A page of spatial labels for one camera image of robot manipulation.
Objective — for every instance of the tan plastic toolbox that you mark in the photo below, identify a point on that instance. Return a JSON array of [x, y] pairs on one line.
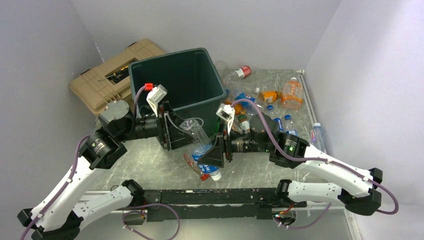
[[110, 81]]

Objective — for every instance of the amber orange tea bottle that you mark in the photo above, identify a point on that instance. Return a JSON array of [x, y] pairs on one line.
[[239, 110]]

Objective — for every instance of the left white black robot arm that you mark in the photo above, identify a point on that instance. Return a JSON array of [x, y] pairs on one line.
[[62, 215]]

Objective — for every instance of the clear bottle by wall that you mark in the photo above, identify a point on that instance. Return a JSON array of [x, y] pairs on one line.
[[318, 137]]

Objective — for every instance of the dark green plastic bin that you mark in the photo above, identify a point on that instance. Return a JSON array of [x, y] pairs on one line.
[[194, 88]]

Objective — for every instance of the clear bottle blue label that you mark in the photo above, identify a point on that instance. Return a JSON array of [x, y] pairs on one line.
[[197, 150]]

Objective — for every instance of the orange juice bottle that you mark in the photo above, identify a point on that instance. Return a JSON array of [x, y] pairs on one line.
[[269, 96]]

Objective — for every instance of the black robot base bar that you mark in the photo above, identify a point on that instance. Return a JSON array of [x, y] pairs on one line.
[[189, 204]]

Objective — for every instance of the aluminium frame rail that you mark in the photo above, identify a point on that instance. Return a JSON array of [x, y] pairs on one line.
[[306, 98]]

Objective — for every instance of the small clear bottle red cap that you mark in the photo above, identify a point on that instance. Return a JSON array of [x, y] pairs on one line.
[[194, 166]]

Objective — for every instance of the clear bottle red label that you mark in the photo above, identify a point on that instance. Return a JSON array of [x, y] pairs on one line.
[[238, 74]]

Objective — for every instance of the large orange label bottle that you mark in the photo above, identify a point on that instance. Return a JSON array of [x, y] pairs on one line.
[[292, 94]]

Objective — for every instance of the blue label water bottle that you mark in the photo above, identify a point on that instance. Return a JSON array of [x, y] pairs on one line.
[[275, 116]]

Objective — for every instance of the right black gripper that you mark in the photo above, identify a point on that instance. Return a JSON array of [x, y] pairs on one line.
[[215, 157]]

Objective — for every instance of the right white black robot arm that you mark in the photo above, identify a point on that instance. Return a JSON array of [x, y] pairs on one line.
[[357, 189]]

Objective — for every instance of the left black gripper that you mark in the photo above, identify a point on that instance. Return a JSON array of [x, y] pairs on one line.
[[171, 135]]

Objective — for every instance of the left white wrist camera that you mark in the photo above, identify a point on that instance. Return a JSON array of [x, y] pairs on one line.
[[155, 96]]

